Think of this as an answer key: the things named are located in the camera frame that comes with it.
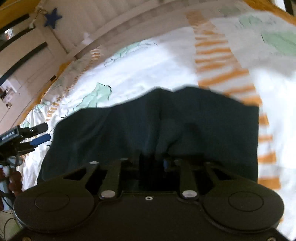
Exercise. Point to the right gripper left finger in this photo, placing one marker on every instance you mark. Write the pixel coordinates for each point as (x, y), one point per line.
(110, 188)

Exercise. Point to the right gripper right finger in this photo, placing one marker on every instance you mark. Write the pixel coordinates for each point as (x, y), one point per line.
(187, 186)

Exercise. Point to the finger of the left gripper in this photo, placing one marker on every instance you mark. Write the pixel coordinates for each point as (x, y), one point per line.
(33, 131)
(27, 147)

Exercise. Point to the dark navy garment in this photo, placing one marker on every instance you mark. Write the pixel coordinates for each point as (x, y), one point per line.
(161, 123)

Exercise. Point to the white wooden shelf unit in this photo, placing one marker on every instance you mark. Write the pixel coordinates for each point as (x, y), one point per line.
(27, 66)

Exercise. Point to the blue star decoration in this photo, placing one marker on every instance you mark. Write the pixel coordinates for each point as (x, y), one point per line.
(52, 18)

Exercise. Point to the wooden slatted headboard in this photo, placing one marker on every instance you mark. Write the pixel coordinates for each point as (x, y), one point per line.
(86, 25)

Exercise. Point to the white patterned duvet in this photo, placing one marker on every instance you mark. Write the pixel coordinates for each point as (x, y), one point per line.
(243, 50)

